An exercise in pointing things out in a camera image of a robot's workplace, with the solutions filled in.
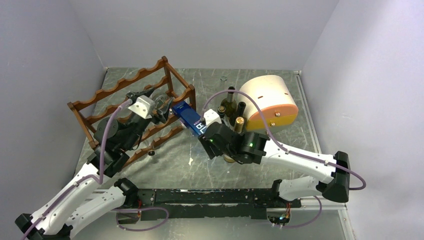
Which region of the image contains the green wine bottle silver neck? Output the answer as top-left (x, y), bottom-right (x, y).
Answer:
top-left (220, 91), bottom-right (237, 126)

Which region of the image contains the amber bottle gold foil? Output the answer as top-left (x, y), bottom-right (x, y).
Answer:
top-left (223, 116), bottom-right (245, 163)

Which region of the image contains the brown wooden wine rack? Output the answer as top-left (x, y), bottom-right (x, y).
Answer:
top-left (67, 56), bottom-right (197, 171)

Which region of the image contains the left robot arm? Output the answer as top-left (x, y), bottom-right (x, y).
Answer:
top-left (15, 87), bottom-right (174, 240)

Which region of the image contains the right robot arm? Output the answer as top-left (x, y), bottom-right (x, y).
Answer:
top-left (198, 122), bottom-right (350, 207)

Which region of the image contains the purple cable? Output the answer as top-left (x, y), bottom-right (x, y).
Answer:
top-left (200, 90), bottom-right (367, 229)
top-left (19, 99), bottom-right (170, 240)

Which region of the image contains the tall clear glass bottle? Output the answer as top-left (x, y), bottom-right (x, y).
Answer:
top-left (216, 75), bottom-right (228, 103)

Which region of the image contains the blue glass bottle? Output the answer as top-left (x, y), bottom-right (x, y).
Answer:
top-left (171, 101), bottom-right (207, 137)

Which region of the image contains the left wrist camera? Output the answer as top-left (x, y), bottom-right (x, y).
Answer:
top-left (128, 96), bottom-right (155, 119)

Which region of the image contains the dark wine bottle black neck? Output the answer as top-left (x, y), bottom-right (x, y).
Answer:
top-left (233, 101), bottom-right (246, 122)

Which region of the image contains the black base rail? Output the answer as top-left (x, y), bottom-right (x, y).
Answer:
top-left (116, 187), bottom-right (302, 224)

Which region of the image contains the clear bottle black cap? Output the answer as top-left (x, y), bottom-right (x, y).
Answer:
top-left (217, 105), bottom-right (226, 125)

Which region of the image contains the white cylindrical drawer box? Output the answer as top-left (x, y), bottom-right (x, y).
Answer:
top-left (237, 75), bottom-right (299, 133)

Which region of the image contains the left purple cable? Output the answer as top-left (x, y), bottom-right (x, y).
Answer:
top-left (19, 99), bottom-right (170, 240)

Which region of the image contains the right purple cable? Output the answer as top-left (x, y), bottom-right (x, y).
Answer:
top-left (200, 90), bottom-right (367, 229)

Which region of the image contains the clear bottle silver cap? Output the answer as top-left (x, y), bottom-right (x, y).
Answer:
top-left (152, 93), bottom-right (174, 115)

